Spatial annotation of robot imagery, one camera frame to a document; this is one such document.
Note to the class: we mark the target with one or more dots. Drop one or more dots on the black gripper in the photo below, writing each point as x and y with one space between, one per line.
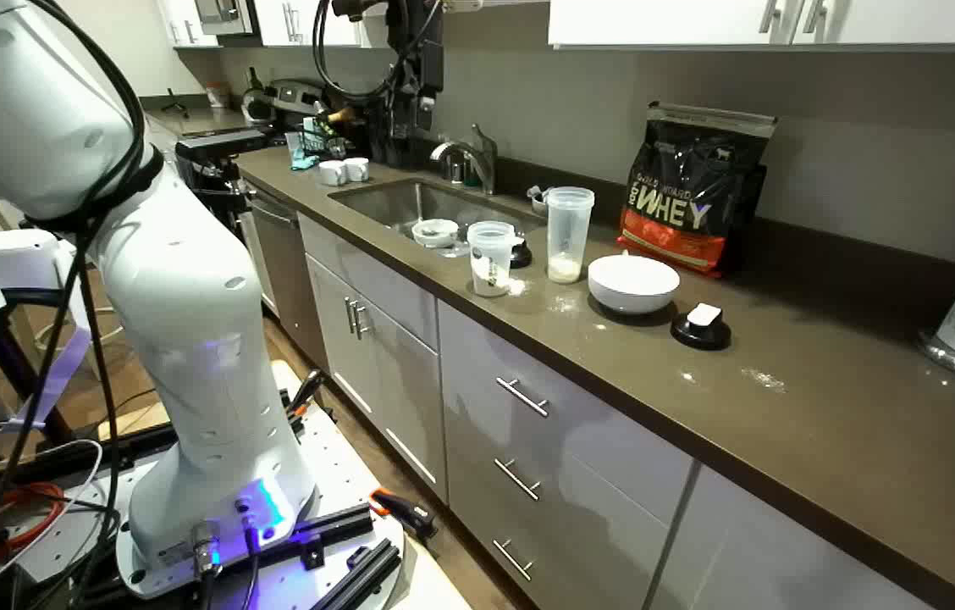
413 78

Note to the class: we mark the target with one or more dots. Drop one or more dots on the taller clear plastic cup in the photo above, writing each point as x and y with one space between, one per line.
567 239

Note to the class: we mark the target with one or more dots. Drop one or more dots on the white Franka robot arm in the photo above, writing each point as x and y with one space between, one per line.
182 318

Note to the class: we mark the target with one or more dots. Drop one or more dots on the small white cup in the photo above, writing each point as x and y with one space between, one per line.
355 172
329 173

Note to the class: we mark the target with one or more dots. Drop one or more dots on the shorter clear plastic cup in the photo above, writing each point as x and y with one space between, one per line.
488 267

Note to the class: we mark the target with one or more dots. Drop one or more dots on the chrome faucet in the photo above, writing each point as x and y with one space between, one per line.
465 157

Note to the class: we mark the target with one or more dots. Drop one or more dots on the stainless steel sink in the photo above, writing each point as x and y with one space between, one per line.
412 206

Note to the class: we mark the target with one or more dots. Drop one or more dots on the small teal container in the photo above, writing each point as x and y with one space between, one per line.
303 150

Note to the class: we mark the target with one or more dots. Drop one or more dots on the white dish in sink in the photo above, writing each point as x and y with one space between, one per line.
434 232

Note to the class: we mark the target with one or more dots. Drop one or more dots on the small black lid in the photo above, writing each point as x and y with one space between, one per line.
518 257

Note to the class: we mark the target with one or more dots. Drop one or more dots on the stainless dishwasher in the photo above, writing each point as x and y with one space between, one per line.
286 272

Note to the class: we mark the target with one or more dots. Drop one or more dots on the white upper cabinet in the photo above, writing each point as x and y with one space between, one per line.
669 18

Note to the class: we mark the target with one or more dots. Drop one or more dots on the black whey protein bag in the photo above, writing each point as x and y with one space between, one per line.
695 192

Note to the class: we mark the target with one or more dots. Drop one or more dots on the black orange clamp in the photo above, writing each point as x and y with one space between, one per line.
303 391

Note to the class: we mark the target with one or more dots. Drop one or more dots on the black shaker lid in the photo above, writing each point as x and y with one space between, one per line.
702 331

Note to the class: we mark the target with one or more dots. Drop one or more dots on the white perforated robot table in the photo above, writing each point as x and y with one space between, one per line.
352 476

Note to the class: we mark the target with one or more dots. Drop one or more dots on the white base cabinet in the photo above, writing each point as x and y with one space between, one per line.
591 476

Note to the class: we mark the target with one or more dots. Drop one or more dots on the black metal rail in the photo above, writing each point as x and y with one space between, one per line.
308 535
355 578

